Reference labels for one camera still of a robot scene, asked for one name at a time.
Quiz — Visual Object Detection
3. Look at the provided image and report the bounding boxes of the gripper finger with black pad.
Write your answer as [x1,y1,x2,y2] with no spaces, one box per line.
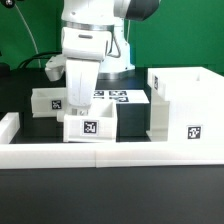
[72,108,88,116]

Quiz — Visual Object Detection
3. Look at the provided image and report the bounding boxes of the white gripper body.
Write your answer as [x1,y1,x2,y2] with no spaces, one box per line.
[45,54,100,108]

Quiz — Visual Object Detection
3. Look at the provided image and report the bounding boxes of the white front drawer with tag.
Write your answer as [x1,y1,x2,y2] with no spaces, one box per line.
[57,99,117,142]

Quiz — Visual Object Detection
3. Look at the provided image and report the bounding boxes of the white drawer with tag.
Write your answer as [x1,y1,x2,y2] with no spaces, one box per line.
[31,87,67,117]
[57,99,117,142]

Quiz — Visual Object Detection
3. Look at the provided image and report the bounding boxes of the white drawer cabinet box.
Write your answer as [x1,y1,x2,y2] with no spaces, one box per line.
[147,67,224,143]

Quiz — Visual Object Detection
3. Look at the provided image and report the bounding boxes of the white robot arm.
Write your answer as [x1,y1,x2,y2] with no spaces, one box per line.
[45,0,161,111]

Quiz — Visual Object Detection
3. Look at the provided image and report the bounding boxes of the white rear drawer with tag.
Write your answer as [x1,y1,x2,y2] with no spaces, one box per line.
[31,87,67,117]

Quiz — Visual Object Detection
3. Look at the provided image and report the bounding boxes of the paper sheet with fiducial tags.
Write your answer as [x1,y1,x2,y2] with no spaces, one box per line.
[94,90,149,104]

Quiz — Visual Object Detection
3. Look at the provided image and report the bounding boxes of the thin white cable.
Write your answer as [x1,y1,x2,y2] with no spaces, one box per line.
[13,3,42,69]

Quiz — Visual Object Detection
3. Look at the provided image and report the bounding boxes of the white U-shaped fence frame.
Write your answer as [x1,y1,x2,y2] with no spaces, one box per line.
[0,113,224,169]

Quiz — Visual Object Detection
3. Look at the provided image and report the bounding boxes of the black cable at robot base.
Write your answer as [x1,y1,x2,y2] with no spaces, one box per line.
[17,50,64,70]

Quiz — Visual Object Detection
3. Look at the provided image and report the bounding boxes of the black camera mount top left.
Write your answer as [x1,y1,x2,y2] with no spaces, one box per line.
[0,0,24,8]

